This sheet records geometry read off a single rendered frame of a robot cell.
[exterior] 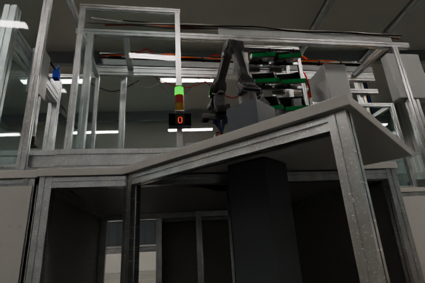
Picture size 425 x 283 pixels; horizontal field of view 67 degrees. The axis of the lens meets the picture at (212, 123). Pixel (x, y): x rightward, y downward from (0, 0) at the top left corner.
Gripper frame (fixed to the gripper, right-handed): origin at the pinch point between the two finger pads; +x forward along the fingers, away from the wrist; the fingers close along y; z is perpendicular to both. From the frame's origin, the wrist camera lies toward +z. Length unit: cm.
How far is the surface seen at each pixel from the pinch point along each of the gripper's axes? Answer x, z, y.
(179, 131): -6.0, -21.3, -19.0
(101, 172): 26, 18, -52
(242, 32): -104, -58, 34
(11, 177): 26, 17, -84
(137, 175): 28, 22, -38
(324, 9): -385, -332, 294
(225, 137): 26, 57, -10
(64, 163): 19, 11, -68
